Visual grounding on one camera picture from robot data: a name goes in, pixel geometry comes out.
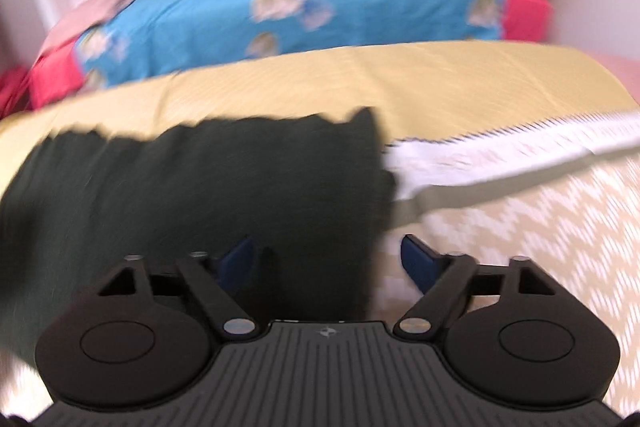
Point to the blue floral pillow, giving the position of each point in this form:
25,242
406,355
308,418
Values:
225,22

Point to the beige chevron patterned blanket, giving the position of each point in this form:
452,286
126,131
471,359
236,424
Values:
550,217

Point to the red bag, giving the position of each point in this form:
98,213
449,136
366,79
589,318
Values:
12,92

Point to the dark green sweater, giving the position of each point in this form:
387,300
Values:
200,187

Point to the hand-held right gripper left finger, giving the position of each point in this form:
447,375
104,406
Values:
240,263

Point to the pink cloth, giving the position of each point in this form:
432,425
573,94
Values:
90,14

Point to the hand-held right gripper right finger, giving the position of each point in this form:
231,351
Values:
417,263

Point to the red quilt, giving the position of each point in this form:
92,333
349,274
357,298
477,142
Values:
525,17

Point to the yellow bedsheet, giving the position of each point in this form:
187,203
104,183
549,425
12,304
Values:
450,87

